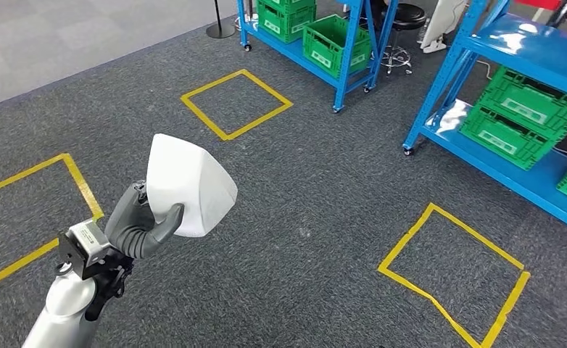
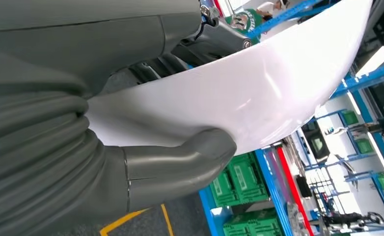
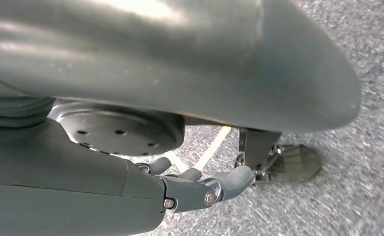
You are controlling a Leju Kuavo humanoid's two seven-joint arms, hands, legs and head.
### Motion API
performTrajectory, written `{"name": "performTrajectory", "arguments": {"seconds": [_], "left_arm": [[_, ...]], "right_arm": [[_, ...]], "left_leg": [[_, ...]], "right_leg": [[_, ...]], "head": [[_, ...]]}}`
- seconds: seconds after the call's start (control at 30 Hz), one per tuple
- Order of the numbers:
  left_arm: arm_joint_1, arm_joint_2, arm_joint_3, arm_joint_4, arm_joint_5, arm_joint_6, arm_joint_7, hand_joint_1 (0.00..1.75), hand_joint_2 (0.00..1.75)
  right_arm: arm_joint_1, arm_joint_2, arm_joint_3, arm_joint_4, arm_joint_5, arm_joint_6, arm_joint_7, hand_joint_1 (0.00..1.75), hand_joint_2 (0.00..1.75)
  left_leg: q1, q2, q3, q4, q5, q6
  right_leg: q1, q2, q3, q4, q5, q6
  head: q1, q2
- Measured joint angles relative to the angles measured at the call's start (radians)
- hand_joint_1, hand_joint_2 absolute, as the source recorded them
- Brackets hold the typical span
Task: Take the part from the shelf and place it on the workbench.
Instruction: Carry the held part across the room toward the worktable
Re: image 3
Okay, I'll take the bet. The black robot foot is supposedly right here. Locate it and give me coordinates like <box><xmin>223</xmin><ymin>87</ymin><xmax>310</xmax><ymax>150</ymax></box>
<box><xmin>233</xmin><ymin>127</ymin><xmax>323</xmax><ymax>185</ymax></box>

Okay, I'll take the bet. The silver robot leg joint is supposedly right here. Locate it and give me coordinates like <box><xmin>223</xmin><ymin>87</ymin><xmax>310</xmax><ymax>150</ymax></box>
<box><xmin>48</xmin><ymin>99</ymin><xmax>186</xmax><ymax>157</ymax></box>

